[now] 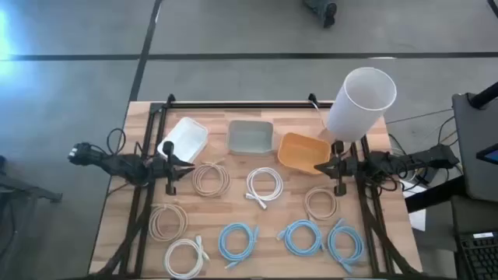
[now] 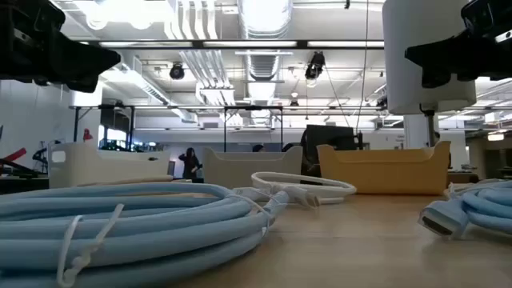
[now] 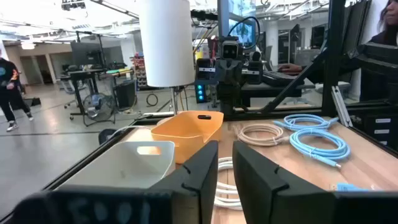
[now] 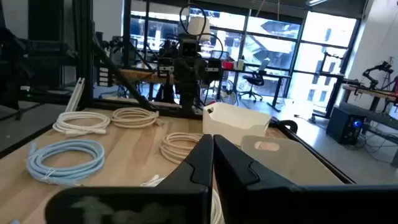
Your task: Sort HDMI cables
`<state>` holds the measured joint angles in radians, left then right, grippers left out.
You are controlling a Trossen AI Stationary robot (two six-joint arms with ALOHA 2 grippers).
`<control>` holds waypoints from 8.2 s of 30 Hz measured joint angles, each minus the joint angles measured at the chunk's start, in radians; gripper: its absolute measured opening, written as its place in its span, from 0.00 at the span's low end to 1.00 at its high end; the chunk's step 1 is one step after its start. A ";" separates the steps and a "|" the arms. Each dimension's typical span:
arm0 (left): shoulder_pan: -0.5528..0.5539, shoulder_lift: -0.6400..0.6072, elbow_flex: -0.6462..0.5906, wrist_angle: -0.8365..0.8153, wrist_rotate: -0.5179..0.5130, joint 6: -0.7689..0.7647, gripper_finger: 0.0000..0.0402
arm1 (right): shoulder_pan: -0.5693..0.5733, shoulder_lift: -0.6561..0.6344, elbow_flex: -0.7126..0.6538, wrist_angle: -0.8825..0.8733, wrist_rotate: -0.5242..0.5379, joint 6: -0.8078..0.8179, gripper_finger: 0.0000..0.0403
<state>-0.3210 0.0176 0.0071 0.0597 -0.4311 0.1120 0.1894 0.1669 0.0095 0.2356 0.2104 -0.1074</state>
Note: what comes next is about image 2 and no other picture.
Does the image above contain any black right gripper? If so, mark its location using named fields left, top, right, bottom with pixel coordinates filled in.
left=404, top=0, right=512, bottom=90

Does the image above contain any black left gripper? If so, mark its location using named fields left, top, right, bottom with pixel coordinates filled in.
left=0, top=0, right=122, bottom=94

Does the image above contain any light blue HDMI cable coil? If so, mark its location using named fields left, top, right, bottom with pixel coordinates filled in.
left=0, top=182, right=291, bottom=288
left=418, top=179, right=512, bottom=241

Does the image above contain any white braided HDMI cable coil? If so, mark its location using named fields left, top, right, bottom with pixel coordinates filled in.
left=231, top=171, right=358, bottom=209

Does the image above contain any large white cylinder tube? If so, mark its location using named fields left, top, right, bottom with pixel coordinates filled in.
left=381, top=0, right=478, bottom=116

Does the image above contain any black ceiling spotlight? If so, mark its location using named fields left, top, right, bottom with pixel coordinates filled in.
left=304, top=50, right=326, bottom=81
left=168, top=62, right=186, bottom=81

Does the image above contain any white plastic bin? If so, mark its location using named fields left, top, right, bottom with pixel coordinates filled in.
left=47, top=141, right=174, bottom=190

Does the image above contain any red and black machine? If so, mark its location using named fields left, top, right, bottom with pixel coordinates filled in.
left=0, top=139, right=50, bottom=179

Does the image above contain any yellow plastic bin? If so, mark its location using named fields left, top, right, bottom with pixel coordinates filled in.
left=316, top=140, right=452, bottom=196

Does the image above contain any person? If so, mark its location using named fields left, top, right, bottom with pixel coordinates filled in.
left=178, top=146, right=204, bottom=179

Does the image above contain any black monitor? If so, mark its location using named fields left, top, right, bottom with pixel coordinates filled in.
left=299, top=124, right=364, bottom=178

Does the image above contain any light grey plastic bin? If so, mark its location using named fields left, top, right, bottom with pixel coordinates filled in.
left=202, top=145, right=304, bottom=190

